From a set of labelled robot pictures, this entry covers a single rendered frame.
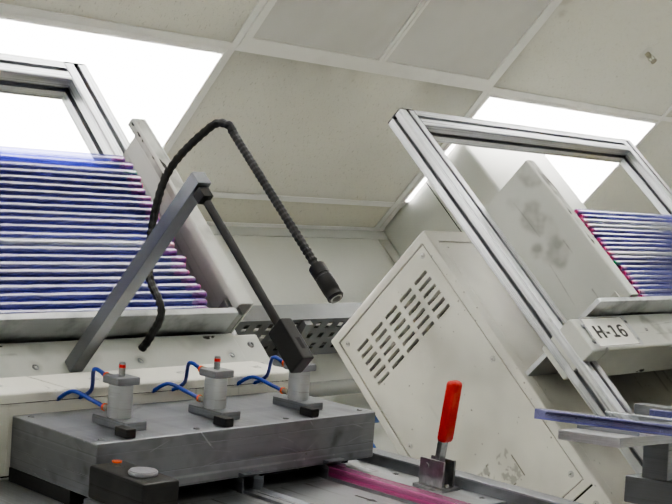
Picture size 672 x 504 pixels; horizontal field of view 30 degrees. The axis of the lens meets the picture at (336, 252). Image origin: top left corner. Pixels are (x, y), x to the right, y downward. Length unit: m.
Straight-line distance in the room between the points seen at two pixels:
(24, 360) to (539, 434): 1.07
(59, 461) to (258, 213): 3.32
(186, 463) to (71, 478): 0.10
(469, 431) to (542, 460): 0.16
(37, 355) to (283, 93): 2.71
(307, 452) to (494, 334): 1.00
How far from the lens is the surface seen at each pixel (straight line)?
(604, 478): 2.12
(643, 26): 4.90
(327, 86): 4.05
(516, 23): 4.37
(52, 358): 1.34
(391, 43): 4.05
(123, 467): 1.05
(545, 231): 2.25
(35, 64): 1.79
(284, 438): 1.21
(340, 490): 1.21
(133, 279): 1.25
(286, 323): 1.08
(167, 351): 1.43
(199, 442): 1.14
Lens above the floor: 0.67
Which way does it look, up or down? 29 degrees up
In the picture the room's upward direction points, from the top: 32 degrees counter-clockwise
